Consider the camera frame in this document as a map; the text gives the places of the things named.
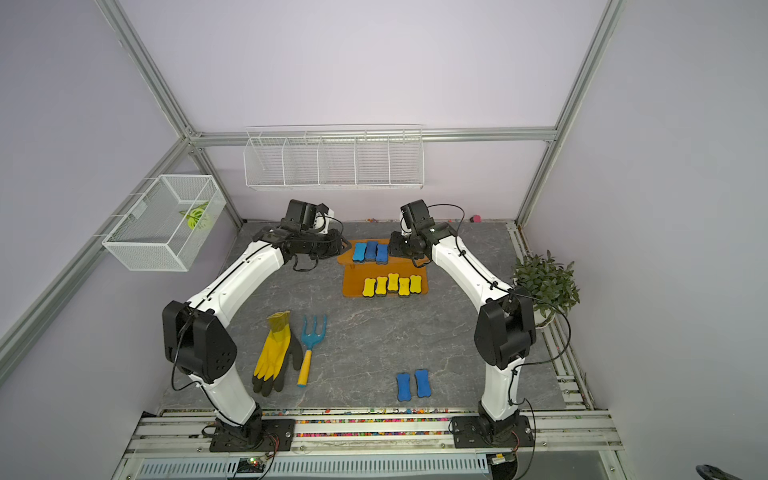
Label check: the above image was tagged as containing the blue whiteboard eraser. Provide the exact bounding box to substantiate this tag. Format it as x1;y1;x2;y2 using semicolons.
352;242;367;263
376;243;389;265
396;373;412;402
364;240;379;262
414;369;432;398

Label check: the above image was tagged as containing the orange two-tier wooden shelf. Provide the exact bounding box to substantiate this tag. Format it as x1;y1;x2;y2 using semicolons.
337;239;429;298

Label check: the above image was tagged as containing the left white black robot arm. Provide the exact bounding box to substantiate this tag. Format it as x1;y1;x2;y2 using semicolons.
162;213;350;437

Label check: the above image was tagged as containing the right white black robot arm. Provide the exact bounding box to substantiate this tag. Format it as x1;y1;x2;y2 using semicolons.
389;200;536;436

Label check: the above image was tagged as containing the yellow whiteboard eraser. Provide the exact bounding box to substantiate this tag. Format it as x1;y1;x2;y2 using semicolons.
387;273;400;292
362;278;377;298
409;275;423;294
398;277;411;297
375;276;388;296

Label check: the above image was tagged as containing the blue yellow garden fork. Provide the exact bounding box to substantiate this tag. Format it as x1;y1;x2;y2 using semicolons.
297;315;328;388

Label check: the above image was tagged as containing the yellow black gardening glove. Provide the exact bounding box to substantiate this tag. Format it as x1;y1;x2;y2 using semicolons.
252;311;304;397

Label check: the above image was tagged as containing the green toy in basket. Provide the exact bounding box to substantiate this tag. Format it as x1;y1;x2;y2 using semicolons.
179;202;212;231

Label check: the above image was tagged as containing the potted green plant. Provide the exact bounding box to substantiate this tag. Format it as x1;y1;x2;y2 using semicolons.
513;251;580;329

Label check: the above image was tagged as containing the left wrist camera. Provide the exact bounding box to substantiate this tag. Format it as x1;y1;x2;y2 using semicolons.
280;199;334;234

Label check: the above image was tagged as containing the long white wire wall basket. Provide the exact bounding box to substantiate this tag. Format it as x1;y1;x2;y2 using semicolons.
243;124;425;191

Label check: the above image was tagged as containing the white wire side basket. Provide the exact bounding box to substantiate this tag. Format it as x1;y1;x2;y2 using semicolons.
102;174;226;272

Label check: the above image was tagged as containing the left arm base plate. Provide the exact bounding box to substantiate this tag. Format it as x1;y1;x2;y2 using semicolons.
209;418;296;453

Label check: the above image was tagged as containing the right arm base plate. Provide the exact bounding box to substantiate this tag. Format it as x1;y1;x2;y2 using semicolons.
448;413;535;450

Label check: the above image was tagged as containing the aluminium rail frame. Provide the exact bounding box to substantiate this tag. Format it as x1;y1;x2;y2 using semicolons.
113;409;635;479

